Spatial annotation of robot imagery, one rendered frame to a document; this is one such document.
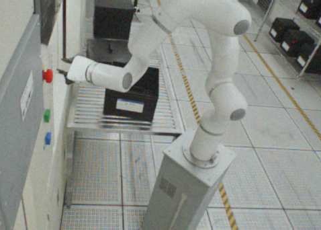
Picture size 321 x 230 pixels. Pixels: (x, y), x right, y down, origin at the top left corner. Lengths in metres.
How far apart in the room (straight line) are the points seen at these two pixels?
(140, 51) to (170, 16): 0.15
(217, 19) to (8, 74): 0.68
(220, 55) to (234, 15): 0.20
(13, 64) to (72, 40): 1.07
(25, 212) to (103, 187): 1.35
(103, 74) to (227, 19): 0.45
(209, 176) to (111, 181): 0.98
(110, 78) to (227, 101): 0.48
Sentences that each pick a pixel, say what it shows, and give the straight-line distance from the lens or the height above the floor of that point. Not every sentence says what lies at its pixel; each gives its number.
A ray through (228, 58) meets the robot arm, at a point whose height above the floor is 1.34.
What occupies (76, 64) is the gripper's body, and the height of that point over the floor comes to 1.20.
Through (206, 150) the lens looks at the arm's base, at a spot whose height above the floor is 0.85.
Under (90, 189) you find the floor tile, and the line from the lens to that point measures 2.23.
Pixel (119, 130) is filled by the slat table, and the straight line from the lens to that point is 1.55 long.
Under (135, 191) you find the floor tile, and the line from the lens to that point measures 2.25.
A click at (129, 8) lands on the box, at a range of 2.24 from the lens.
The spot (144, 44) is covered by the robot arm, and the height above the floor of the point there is 1.38.
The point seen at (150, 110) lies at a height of 0.84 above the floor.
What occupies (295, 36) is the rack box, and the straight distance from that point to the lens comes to 4.27.
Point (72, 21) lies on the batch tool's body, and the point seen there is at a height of 1.19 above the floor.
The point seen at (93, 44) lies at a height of 0.86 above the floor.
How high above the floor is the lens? 1.85
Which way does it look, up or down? 38 degrees down
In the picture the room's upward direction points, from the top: 10 degrees clockwise
